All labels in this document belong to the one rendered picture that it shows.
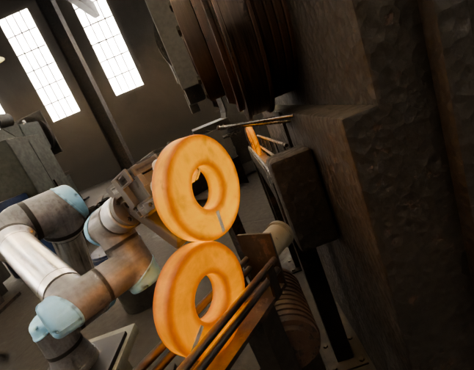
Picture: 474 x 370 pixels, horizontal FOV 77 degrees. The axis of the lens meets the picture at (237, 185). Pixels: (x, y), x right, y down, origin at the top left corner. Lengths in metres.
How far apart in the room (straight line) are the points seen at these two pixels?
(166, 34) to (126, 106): 8.00
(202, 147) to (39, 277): 0.43
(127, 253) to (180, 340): 0.28
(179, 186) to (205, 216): 0.06
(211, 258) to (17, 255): 0.48
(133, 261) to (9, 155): 3.71
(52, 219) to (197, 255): 0.60
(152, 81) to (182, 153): 10.81
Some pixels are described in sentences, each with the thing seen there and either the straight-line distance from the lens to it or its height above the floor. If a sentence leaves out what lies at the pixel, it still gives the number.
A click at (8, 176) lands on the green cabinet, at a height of 1.12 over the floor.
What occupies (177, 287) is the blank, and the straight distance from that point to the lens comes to 0.40.
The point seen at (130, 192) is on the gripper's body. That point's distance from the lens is 0.52.
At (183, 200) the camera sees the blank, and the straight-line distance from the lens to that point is 0.40.
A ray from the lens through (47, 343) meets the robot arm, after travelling 1.23.
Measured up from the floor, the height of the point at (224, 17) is 1.11.
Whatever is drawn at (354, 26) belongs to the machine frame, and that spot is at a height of 0.98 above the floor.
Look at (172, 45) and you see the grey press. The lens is 3.56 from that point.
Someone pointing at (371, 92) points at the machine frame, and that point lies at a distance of 0.49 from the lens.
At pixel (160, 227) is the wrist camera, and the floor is 0.80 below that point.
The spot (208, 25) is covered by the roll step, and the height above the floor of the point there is 1.13.
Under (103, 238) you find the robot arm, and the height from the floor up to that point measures 0.80.
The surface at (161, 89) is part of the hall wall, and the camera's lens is 11.13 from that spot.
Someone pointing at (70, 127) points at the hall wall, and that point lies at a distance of 12.22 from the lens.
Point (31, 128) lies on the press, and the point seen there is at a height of 2.13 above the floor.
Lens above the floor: 0.95
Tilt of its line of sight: 15 degrees down
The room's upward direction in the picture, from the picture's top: 22 degrees counter-clockwise
